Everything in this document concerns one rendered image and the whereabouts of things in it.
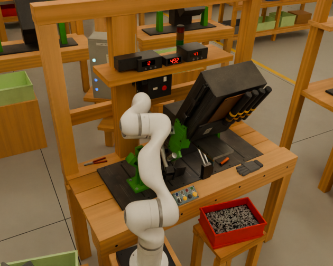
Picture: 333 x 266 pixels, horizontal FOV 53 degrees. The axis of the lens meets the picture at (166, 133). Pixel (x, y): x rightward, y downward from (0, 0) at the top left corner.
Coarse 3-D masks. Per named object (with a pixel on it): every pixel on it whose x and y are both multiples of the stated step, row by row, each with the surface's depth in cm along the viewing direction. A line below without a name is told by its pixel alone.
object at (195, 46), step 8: (184, 48) 212; (192, 48) 212; (200, 48) 212; (144, 56) 198; (152, 56) 198; (160, 56) 199; (184, 56) 212; (192, 56) 211; (200, 56) 215; (144, 64) 196; (152, 64) 199; (160, 64) 202
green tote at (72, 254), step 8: (40, 256) 158; (48, 256) 158; (56, 256) 159; (64, 256) 161; (72, 256) 162; (0, 264) 154; (8, 264) 154; (16, 264) 156; (40, 264) 160; (48, 264) 161; (56, 264) 162; (64, 264) 164; (72, 264) 165
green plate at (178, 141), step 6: (174, 126) 208; (180, 126) 203; (186, 126) 199; (180, 132) 203; (186, 132) 203; (174, 138) 208; (180, 138) 203; (186, 138) 205; (174, 144) 209; (180, 144) 204; (186, 144) 208; (174, 150) 209
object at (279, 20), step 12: (264, 0) 690; (276, 0) 691; (288, 0) 700; (300, 0) 710; (312, 0) 725; (264, 12) 741; (276, 12) 708; (288, 12) 772; (300, 12) 765; (228, 24) 714; (264, 24) 706; (276, 24) 718; (288, 24) 742; (300, 24) 758
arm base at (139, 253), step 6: (138, 246) 152; (162, 246) 152; (138, 252) 154; (144, 252) 150; (150, 252) 149; (156, 252) 150; (162, 252) 158; (132, 258) 164; (138, 258) 156; (144, 258) 152; (150, 258) 152; (156, 258) 153; (162, 258) 166; (132, 264) 162; (138, 264) 159; (144, 264) 155; (150, 264) 155; (156, 264) 157; (162, 264) 163
